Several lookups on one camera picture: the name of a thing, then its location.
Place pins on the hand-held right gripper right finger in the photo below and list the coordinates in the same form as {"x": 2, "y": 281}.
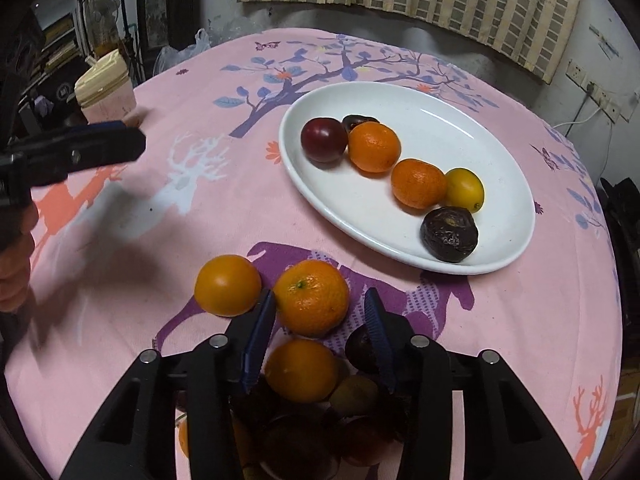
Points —
{"x": 380, "y": 340}

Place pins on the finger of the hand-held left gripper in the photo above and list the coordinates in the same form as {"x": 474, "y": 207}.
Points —
{"x": 95, "y": 152}

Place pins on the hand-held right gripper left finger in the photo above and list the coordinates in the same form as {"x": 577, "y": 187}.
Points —
{"x": 256, "y": 340}

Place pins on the large dimpled tangerine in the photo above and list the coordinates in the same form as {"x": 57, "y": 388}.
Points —
{"x": 311, "y": 297}

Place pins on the white oval plate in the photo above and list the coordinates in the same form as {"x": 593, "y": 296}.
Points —
{"x": 435, "y": 125}

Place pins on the person's left hand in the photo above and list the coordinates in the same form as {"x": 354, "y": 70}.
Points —
{"x": 15, "y": 270}

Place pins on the dark purple fruit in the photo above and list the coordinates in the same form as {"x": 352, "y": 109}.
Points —
{"x": 361, "y": 352}

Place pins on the smooth orange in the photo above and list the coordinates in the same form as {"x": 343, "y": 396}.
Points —
{"x": 183, "y": 437}
{"x": 227, "y": 285}
{"x": 300, "y": 371}

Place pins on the plastic jar with cream lid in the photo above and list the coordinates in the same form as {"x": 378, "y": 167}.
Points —
{"x": 107, "y": 92}

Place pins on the green-brown kiwi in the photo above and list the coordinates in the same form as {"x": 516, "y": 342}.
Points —
{"x": 352, "y": 396}

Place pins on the bookshelf with books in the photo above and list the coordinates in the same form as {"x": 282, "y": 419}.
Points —
{"x": 57, "y": 45}

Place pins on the red apple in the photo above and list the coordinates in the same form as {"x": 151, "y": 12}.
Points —
{"x": 365, "y": 441}
{"x": 292, "y": 447}

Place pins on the pink printed tablecloth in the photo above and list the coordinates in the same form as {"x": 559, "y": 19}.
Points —
{"x": 150, "y": 260}

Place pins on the clear plastic bag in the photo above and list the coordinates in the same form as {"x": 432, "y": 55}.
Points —
{"x": 175, "y": 57}

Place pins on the wrinkled dark passion fruit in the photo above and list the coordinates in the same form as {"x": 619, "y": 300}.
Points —
{"x": 449, "y": 235}

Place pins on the standing fan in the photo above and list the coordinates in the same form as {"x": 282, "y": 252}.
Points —
{"x": 102, "y": 20}

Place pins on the orange tangerine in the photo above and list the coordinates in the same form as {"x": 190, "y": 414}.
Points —
{"x": 418, "y": 184}
{"x": 374, "y": 148}

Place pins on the dark framed cabinet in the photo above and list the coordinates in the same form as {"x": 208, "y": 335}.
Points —
{"x": 167, "y": 0}

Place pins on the yellow kumquat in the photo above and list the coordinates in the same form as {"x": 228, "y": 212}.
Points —
{"x": 466, "y": 190}

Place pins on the red plum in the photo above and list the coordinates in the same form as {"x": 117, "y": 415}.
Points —
{"x": 324, "y": 140}

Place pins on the small dark passion fruit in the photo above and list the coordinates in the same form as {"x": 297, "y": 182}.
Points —
{"x": 361, "y": 121}

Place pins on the dark chair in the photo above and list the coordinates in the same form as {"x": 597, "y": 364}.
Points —
{"x": 622, "y": 240}

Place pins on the beige checked curtain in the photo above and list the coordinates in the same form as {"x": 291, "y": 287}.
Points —
{"x": 450, "y": 0}

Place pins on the white wall socket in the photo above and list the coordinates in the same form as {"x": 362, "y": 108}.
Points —
{"x": 576, "y": 70}

